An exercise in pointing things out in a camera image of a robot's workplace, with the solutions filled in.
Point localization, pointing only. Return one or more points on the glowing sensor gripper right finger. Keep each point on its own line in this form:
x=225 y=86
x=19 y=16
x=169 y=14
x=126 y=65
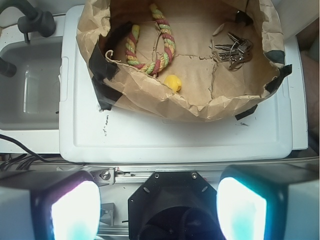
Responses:
x=269 y=202

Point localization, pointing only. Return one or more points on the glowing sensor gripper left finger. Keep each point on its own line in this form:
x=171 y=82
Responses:
x=49 y=205

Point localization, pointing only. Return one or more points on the silver key bunch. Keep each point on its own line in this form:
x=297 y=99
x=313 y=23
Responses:
x=236 y=54

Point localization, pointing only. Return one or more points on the white plastic tray lid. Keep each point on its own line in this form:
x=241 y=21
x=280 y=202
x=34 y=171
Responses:
x=119 y=136

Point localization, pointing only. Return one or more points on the yellow rubber duck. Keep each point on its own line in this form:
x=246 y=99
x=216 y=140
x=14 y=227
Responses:
x=173 y=82

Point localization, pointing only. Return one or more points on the brown paper bag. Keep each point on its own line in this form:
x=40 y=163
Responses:
x=183 y=60

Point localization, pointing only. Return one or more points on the dark grey faucet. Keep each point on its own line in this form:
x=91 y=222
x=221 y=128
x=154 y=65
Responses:
x=33 y=19

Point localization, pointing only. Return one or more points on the aluminium frame rail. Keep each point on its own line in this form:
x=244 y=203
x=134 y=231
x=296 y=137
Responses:
x=137 y=173

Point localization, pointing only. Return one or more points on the metal corner bracket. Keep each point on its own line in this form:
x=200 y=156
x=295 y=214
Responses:
x=107 y=214

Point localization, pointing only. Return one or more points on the black octagonal mount plate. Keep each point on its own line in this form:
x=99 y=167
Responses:
x=174 y=206

